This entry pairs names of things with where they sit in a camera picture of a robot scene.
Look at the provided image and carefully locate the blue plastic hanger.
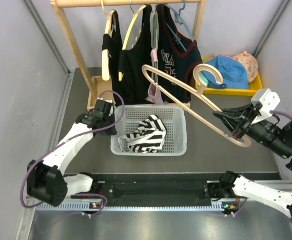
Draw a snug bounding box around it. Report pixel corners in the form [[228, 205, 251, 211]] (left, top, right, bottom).
[[165, 0, 194, 52]]

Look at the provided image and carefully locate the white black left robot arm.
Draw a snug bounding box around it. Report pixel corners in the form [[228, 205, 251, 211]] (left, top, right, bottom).
[[26, 98, 117, 207]]

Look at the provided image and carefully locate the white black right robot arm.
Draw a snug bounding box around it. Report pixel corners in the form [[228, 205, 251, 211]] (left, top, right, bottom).
[[206, 104, 292, 222]]

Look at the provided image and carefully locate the beige wooden hanger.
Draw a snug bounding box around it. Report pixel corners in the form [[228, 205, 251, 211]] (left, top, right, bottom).
[[141, 64, 252, 148]]

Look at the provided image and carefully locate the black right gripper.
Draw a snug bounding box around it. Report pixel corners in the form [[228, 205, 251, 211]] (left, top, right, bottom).
[[212, 101, 292, 159]]

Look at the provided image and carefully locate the navy maroon-trimmed jersey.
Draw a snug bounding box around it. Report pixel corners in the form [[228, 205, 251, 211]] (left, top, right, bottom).
[[155, 3, 203, 103]]

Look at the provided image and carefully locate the small black tank top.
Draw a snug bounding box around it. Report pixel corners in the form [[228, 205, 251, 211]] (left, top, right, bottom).
[[101, 10, 122, 81]]

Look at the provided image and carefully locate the wooden clothes rack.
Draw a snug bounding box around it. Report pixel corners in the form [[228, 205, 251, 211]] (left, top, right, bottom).
[[49, 0, 207, 112]]

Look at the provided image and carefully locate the black white striped tank top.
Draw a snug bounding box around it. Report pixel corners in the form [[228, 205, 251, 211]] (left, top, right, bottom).
[[118, 114, 167, 154]]

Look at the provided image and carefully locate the green plastic hanger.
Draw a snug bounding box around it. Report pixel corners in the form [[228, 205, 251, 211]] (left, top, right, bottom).
[[151, 10, 158, 69]]

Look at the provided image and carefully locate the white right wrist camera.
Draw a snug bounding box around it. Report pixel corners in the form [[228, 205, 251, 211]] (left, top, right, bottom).
[[251, 88, 280, 125]]

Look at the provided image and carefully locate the yellow metal-hook hanger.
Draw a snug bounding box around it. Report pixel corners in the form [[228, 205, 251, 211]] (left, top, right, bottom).
[[118, 0, 147, 82]]

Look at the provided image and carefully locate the pink floral hat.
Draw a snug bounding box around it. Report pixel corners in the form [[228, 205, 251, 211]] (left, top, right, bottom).
[[226, 51, 259, 84]]

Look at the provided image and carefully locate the yellow plastic bin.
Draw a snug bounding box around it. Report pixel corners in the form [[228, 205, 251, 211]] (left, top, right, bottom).
[[194, 57, 264, 97]]

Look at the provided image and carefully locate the white plastic laundry basket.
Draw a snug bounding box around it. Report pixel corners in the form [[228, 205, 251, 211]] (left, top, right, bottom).
[[111, 105, 187, 157]]

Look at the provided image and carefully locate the blue bucket hat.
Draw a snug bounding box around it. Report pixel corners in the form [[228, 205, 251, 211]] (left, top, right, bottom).
[[200, 55, 249, 90]]

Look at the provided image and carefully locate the pink tank top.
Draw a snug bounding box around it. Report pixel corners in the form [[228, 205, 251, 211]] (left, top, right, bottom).
[[145, 11, 173, 106]]

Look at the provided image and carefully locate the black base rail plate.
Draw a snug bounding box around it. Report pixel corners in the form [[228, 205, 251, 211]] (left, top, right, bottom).
[[89, 173, 221, 207]]

